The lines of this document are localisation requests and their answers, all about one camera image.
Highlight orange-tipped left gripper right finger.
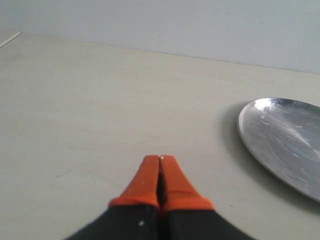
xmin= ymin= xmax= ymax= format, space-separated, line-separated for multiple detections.
xmin=160 ymin=155 xmax=253 ymax=240

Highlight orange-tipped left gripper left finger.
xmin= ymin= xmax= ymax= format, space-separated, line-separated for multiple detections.
xmin=68 ymin=155 xmax=160 ymax=240

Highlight round metal plate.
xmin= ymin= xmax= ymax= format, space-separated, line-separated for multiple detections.
xmin=237 ymin=97 xmax=320 ymax=202

